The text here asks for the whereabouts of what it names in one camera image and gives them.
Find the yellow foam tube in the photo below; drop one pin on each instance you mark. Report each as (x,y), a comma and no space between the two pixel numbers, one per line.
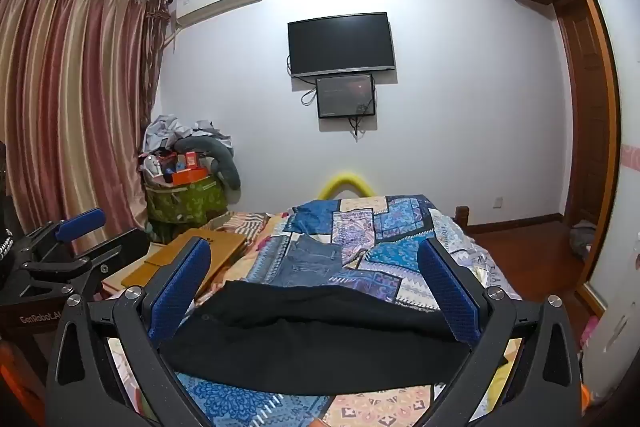
(345,181)

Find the blue jeans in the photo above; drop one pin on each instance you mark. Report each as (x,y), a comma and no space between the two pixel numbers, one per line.
(310,262)

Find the small black monitor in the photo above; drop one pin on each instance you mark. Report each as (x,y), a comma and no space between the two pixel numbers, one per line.
(345,96)

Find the black pants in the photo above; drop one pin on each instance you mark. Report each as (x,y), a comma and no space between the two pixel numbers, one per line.
(310,337)

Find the white wall outlet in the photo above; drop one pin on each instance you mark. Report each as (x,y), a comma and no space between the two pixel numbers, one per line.
(497,202)

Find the pile of white clothes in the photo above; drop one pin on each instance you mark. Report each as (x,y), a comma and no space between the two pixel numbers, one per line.
(165,129)

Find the pink striped curtain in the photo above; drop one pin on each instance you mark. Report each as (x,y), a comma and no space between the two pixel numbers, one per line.
(75,82)

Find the wooden bed post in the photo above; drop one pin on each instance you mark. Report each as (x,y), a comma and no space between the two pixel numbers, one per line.
(463,217)

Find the grey plush pillow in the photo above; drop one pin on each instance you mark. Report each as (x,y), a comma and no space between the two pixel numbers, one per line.
(227,157)

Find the red box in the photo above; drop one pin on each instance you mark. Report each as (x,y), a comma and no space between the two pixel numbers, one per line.
(191,160)

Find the orange box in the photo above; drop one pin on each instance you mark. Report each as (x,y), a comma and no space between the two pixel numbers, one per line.
(189,176)

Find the brown cardboard box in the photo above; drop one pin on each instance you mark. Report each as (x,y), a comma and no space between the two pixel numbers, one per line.
(220,249)

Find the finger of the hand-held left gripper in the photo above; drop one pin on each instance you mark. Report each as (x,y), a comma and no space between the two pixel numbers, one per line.
(117,249)
(82,222)

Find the peach patterned bed sheet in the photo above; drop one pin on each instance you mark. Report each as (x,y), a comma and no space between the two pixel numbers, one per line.
(247,222)

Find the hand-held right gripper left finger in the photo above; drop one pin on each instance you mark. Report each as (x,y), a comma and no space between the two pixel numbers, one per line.
(182,289)

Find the green patterned bag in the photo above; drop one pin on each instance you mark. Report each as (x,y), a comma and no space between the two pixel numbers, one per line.
(185,204)

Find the wooden door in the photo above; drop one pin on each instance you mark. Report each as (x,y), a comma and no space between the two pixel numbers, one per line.
(582,107)

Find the black wall television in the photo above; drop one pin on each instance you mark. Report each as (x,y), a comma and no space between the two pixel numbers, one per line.
(340,42)

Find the patchwork patterned blanket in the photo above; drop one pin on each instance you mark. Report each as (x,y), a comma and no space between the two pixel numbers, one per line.
(400,227)

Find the grey clothes heap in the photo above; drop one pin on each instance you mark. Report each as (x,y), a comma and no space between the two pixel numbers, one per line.
(584,239)

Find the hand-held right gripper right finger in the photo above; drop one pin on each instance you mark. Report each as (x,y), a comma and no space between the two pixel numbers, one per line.
(450,292)

